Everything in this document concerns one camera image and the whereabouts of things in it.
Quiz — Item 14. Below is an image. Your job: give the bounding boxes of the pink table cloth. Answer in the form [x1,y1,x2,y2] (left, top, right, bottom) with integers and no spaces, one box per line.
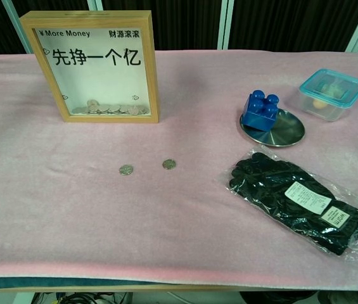
[0,48,358,285]

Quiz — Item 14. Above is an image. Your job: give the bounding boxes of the pile of coins in box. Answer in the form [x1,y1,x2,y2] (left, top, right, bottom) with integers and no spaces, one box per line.
[71,98,151,117]

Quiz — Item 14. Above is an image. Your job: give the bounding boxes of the blue toy building block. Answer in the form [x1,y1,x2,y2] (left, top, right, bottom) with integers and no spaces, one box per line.
[241,89,281,132]

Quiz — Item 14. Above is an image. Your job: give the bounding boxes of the round stainless steel plate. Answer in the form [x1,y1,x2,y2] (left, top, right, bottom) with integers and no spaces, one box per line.
[239,108,307,148]

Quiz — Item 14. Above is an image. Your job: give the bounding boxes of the black gloves in plastic bag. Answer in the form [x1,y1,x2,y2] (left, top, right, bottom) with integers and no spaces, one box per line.
[224,148,358,264]

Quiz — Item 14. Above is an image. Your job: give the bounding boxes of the wooden framed money box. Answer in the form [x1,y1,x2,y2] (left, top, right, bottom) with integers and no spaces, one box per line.
[19,9,161,124]

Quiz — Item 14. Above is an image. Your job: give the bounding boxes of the small toy inside container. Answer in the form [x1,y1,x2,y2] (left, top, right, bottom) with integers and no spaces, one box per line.
[310,79,351,110]

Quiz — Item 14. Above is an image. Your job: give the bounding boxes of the clear container with blue lid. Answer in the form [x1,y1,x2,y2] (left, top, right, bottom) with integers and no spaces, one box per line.
[298,68,358,123]

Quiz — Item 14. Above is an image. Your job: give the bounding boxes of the black cable tangle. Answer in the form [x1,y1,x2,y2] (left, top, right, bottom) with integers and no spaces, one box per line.
[30,291,132,304]

